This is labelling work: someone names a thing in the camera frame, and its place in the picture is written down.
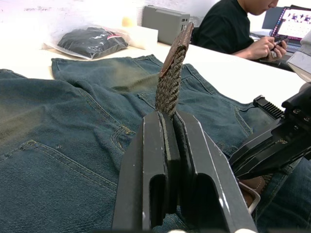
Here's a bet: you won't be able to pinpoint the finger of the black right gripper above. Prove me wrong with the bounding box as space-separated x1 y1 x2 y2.
234 140 304 180
228 118 292 170

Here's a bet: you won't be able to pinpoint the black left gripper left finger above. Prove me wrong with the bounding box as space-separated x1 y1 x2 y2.
111 110 182 233

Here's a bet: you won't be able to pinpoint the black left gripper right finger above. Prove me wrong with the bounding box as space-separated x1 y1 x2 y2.
173 110 258 233

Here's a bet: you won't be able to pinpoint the brown braided belt with buckle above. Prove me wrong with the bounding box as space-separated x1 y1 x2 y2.
155 21 294 216

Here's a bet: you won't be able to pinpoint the blue denim shorts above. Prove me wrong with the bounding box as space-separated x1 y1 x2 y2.
0 54 311 233

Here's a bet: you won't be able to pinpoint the person's left hand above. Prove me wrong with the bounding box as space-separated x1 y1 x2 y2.
269 46 288 60

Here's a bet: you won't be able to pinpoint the person's right hand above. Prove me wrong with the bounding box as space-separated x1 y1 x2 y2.
257 36 284 59

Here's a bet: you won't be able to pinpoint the black smartphone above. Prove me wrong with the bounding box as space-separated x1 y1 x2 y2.
273 35 290 47

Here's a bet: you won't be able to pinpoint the open laptop with bright screen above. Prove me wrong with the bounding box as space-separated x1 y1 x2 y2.
272 4 311 53

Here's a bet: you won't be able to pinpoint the dark grey screen panel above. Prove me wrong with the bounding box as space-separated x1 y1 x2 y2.
261 7 285 32

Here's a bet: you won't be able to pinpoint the person in black t-shirt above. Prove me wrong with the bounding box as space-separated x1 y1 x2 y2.
191 0 289 61

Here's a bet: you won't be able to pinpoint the white foam block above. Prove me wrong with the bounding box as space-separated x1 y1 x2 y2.
128 25 158 50

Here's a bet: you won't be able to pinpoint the clear bag with black garment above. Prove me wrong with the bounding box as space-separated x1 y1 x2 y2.
42 24 133 60

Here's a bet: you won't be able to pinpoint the pale yellow round object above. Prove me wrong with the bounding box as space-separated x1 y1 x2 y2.
121 16 136 28

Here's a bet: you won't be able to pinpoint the grey plastic box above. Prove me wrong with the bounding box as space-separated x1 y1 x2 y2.
141 5 190 46

